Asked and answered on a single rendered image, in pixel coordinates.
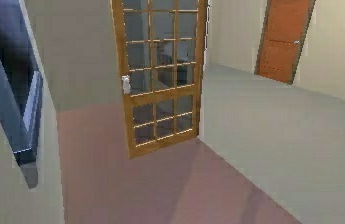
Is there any orange wooden door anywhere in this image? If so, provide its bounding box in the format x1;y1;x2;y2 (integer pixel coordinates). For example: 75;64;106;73
254;0;317;86

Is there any white door handle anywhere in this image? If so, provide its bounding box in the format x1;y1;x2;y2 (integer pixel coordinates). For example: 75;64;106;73
121;75;132;95

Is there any wooden glass-paned door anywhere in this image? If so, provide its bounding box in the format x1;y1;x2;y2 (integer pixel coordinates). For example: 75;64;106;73
109;0;210;160

